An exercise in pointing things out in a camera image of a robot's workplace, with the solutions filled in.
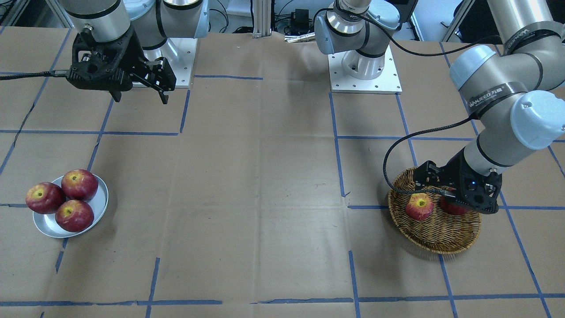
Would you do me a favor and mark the red apple in basket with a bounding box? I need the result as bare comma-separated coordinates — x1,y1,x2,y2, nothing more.
440,197,470,216

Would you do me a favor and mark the grey round plate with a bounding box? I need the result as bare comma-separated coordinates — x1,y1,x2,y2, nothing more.
33,175,109,239

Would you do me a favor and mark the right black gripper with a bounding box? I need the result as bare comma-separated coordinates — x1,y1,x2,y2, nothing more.
66,27,177,105

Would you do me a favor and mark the aluminium frame post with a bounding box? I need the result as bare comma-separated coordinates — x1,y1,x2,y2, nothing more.
250,0,274,39

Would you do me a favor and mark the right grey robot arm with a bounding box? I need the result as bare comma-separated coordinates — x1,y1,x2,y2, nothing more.
59,0,209,104

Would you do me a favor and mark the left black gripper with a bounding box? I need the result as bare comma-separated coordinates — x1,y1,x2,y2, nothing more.
413,150,502,215

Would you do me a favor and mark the red apple on plate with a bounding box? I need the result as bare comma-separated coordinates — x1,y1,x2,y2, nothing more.
26,182,66,215
61,169,98,201
55,200,94,233

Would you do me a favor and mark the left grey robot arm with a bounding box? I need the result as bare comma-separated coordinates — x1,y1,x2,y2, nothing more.
383,0,564,214

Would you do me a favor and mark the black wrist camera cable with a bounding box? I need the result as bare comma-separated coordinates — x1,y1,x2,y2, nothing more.
382,9,504,196

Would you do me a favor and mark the red yellow apple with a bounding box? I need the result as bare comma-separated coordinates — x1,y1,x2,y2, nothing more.
404,193,435,220

